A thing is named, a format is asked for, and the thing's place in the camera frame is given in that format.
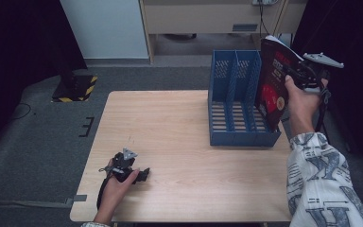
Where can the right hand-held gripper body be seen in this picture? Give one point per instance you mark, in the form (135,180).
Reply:
(310,74)

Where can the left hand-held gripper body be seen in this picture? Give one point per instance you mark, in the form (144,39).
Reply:
(123,165)

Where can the dark red book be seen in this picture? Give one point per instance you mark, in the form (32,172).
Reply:
(272,85)

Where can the blue file rack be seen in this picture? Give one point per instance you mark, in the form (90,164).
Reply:
(233,126)

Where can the person's left hand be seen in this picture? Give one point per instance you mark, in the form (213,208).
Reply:
(113,192)

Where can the person's right hand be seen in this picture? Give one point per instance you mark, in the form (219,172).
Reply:
(301,104)

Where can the dark curtain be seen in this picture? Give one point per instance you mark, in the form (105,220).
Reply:
(19,47)
(356,31)

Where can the white power strip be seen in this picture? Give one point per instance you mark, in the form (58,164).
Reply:
(264,2)

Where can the black yellow striped stand base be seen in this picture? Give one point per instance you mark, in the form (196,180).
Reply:
(75,90)

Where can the white panel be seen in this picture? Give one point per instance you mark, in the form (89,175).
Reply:
(107,28)

